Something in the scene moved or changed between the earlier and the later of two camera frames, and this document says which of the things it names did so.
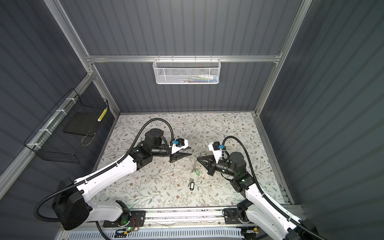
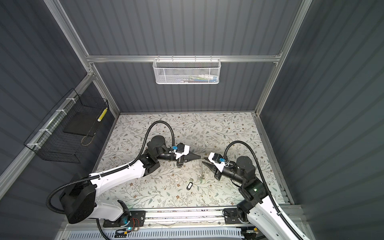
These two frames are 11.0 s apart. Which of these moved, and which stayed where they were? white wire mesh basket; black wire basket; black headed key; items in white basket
Moved: black headed key
Stayed: black wire basket; white wire mesh basket; items in white basket
